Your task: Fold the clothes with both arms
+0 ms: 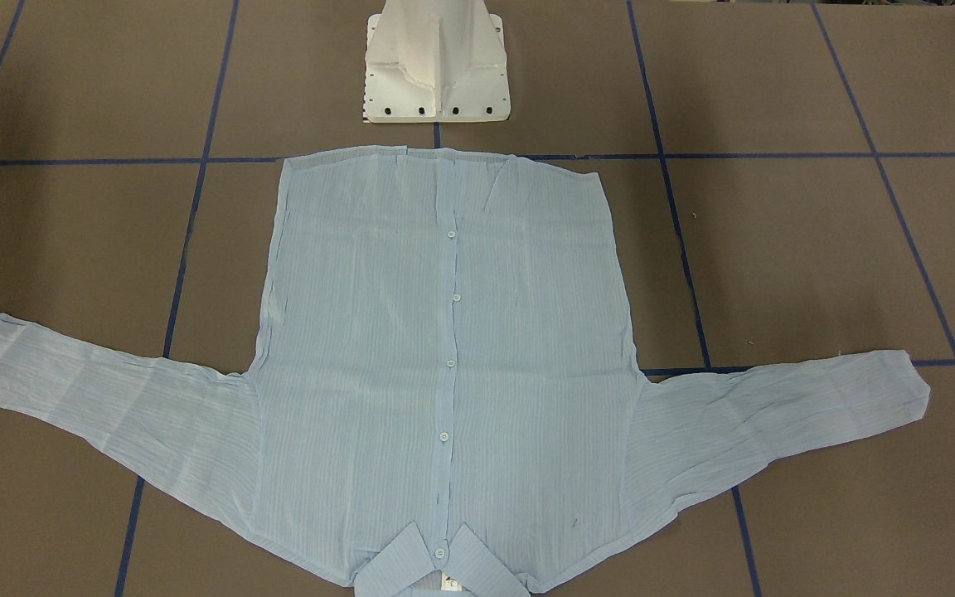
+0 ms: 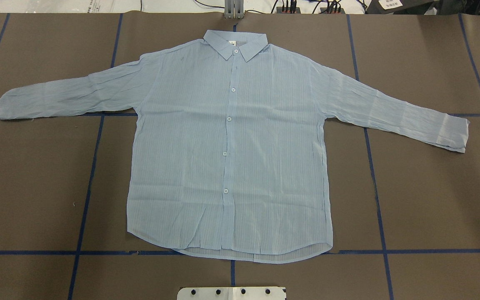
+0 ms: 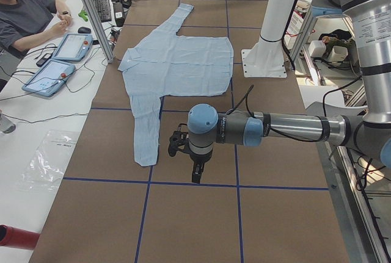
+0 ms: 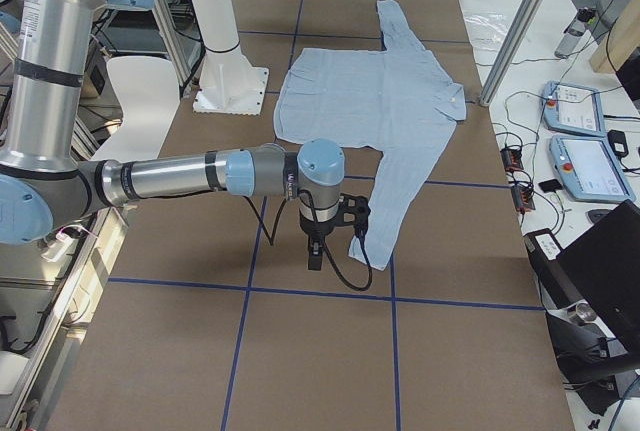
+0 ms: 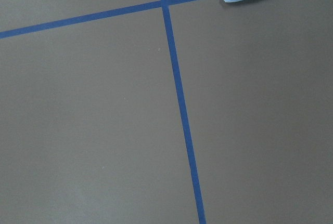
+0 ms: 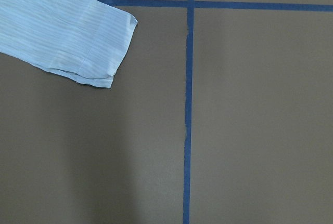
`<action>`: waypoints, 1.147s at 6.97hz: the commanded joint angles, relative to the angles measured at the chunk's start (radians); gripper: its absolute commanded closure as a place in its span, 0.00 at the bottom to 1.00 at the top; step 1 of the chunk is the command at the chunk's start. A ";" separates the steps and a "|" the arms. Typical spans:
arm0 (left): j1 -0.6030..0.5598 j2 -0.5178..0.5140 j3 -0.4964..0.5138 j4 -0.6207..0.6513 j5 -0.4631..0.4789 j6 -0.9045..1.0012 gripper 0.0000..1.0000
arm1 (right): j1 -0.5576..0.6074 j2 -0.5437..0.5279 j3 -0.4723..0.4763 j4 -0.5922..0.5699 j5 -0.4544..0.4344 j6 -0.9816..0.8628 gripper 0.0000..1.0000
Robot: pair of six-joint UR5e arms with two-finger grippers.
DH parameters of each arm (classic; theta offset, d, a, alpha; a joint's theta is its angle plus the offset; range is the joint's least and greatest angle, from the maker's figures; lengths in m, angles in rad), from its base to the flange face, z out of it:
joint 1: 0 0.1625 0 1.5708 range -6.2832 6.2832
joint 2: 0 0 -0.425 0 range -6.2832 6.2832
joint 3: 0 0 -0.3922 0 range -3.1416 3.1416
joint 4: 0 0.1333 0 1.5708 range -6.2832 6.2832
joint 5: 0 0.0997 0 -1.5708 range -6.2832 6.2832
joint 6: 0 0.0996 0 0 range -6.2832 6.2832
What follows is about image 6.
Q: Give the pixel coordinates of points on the light blue button shirt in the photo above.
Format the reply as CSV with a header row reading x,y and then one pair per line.
x,y
83,40

